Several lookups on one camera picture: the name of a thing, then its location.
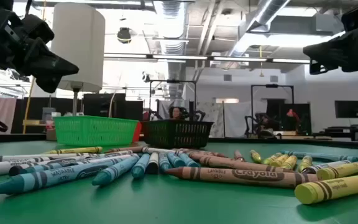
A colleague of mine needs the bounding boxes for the yellow slanted pole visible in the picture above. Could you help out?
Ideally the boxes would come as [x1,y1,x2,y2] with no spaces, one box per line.
[22,0,48,135]

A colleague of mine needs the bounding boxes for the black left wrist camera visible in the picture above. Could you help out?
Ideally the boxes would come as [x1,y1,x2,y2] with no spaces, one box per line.
[19,14,55,47]

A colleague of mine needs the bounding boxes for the long ceiling light strip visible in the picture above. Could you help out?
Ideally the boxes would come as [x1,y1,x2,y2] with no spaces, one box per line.
[103,52,311,65]

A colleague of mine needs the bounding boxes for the black ceiling dome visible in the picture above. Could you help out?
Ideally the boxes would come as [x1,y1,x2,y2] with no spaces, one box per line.
[116,27,132,45]

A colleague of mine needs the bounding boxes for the white crayon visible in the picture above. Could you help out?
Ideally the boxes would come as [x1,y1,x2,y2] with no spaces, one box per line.
[141,147,181,154]

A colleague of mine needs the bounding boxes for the black monitor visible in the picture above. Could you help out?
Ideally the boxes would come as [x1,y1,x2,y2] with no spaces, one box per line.
[334,100,358,119]

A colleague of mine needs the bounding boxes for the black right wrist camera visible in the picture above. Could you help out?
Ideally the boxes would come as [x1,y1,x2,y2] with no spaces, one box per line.
[341,3,358,32]

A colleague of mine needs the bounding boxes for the red desk lamp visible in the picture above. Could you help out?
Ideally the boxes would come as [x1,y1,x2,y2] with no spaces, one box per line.
[286,108,303,131]

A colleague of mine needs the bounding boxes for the green plastic basket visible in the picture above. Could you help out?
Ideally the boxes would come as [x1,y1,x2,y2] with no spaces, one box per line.
[53,115,139,147]

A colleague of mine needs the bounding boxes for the person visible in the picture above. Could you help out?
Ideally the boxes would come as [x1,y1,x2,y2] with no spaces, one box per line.
[168,106,185,121]

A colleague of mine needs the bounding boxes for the black plastic basket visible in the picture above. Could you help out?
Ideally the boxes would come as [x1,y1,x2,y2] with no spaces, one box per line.
[141,119,214,149]

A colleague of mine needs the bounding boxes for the silver ceiling duct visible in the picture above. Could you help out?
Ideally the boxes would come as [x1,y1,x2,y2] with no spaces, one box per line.
[154,0,188,97]
[228,0,291,58]

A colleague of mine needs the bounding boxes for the black partition panels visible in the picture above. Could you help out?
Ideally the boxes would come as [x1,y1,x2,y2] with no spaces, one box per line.
[11,93,145,135]

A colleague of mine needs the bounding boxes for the red plastic basket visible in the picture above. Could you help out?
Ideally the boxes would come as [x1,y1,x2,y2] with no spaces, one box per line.
[132,121,143,143]

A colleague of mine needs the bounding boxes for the patterned white curtain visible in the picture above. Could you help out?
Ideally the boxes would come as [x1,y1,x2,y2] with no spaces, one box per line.
[196,101,225,138]

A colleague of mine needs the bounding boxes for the grey storage box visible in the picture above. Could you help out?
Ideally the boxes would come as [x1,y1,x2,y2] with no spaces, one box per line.
[42,107,57,123]

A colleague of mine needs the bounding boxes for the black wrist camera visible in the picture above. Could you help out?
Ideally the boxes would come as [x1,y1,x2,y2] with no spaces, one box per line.
[19,14,55,47]
[341,3,358,32]

